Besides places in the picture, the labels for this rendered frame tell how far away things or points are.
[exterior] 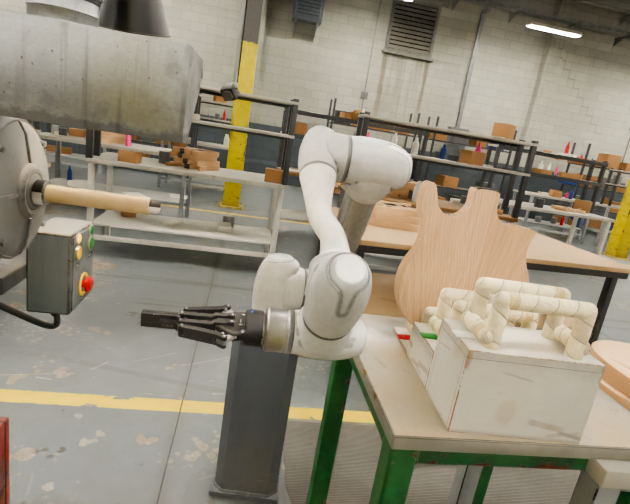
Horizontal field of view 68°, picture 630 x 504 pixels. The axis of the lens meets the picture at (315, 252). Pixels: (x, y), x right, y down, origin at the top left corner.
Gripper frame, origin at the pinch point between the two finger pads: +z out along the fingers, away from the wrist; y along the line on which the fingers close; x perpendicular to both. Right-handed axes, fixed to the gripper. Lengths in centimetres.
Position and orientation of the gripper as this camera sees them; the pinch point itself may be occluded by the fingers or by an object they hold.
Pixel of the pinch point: (160, 319)
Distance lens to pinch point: 96.9
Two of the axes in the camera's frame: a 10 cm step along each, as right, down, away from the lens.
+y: -1.1, -4.0, 9.1
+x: 1.8, -9.1, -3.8
